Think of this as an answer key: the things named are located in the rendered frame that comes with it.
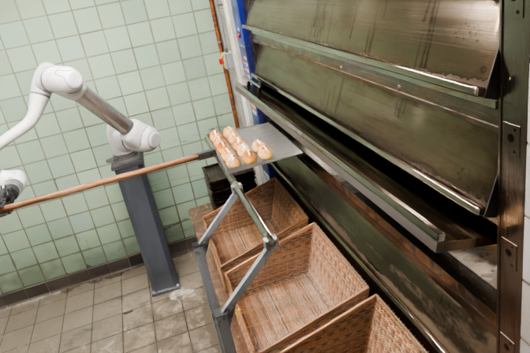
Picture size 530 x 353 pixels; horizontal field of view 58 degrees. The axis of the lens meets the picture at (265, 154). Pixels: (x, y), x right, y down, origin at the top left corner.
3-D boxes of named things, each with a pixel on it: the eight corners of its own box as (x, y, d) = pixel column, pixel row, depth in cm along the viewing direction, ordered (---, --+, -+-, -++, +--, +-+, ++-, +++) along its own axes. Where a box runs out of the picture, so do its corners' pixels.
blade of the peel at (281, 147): (228, 174, 213) (227, 169, 212) (206, 139, 263) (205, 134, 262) (303, 153, 221) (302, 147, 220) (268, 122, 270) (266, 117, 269)
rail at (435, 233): (235, 85, 261) (238, 85, 261) (437, 243, 99) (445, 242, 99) (235, 81, 260) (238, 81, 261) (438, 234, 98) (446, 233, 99)
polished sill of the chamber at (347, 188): (278, 124, 276) (277, 118, 274) (517, 319, 113) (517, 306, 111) (268, 127, 275) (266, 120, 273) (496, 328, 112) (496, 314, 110)
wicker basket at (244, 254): (284, 215, 291) (276, 175, 281) (318, 264, 240) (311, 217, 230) (206, 239, 282) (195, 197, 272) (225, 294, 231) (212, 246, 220)
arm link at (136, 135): (145, 133, 306) (169, 135, 294) (135, 155, 301) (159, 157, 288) (48, 59, 249) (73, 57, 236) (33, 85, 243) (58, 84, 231)
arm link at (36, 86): (22, 91, 251) (37, 91, 243) (31, 58, 254) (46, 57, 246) (45, 98, 262) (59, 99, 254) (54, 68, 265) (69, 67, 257)
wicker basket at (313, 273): (322, 267, 237) (315, 219, 226) (378, 344, 185) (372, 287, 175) (228, 299, 227) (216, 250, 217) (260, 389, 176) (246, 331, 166)
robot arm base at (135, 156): (107, 159, 315) (105, 151, 313) (141, 150, 319) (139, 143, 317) (106, 169, 298) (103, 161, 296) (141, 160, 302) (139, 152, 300)
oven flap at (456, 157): (258, 76, 263) (264, 40, 257) (493, 216, 101) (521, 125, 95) (250, 75, 261) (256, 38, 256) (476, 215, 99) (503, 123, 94)
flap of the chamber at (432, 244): (235, 90, 261) (270, 89, 267) (435, 254, 99) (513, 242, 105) (235, 85, 261) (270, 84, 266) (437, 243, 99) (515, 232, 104)
